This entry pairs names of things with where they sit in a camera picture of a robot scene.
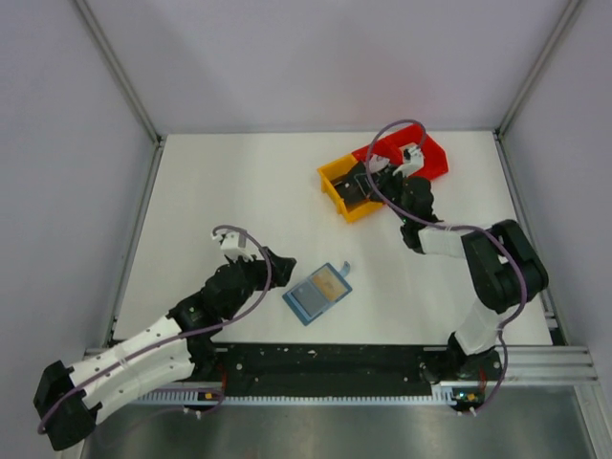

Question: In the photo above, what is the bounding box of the blue leather card holder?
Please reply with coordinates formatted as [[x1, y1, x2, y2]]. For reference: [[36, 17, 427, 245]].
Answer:
[[282, 261, 353, 326]]

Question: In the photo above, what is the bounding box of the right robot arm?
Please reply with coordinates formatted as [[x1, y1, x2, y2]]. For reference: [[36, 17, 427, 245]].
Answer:
[[331, 162, 549, 377]]

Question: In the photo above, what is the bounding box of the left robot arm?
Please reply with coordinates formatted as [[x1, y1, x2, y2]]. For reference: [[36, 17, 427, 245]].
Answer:
[[33, 247, 296, 451]]

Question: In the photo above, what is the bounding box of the black card in yellow bin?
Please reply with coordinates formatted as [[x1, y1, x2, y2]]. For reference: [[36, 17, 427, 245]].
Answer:
[[341, 194, 369, 212]]

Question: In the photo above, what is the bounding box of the silver card in red bin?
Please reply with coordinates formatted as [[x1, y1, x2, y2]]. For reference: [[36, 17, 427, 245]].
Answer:
[[367, 154, 390, 174]]

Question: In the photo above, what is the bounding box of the grey card in holder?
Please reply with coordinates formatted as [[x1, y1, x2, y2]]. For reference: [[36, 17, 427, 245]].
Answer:
[[292, 282, 325, 317]]

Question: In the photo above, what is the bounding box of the gold card in holder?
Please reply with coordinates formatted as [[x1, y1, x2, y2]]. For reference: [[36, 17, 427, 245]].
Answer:
[[313, 268, 347, 301]]

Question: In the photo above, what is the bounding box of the yellow plastic bin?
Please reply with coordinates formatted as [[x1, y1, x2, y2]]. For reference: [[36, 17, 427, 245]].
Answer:
[[317, 154, 383, 223]]

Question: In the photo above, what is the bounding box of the far red plastic bin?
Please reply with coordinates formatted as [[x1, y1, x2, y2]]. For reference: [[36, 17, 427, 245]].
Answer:
[[384, 124, 448, 181]]

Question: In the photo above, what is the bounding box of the red plastic bin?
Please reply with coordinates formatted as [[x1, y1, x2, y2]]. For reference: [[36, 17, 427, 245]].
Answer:
[[384, 124, 448, 181], [352, 139, 403, 166]]

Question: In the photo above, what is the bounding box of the middle red plastic bin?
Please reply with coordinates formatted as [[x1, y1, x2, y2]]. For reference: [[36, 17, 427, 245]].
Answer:
[[352, 139, 403, 166]]

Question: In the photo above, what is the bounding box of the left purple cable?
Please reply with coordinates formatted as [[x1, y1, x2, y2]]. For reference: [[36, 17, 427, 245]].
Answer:
[[36, 225, 274, 435]]

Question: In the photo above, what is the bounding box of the purple cable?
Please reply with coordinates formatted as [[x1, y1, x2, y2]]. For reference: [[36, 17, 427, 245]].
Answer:
[[36, 225, 274, 435], [365, 119, 530, 417]]

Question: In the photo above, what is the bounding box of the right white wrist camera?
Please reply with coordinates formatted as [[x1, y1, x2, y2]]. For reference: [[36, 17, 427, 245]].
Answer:
[[393, 143, 425, 177]]

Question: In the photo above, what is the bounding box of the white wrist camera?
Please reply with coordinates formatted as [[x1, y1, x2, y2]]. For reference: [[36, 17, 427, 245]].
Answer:
[[393, 143, 425, 177], [211, 230, 251, 260]]

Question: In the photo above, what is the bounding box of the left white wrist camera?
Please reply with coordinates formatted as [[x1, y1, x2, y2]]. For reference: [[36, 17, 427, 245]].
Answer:
[[211, 230, 251, 260]]

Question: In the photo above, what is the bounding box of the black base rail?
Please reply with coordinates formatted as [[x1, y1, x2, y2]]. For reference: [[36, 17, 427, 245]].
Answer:
[[190, 341, 508, 401]]

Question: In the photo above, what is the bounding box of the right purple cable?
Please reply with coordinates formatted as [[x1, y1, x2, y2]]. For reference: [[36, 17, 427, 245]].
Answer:
[[365, 119, 530, 417]]

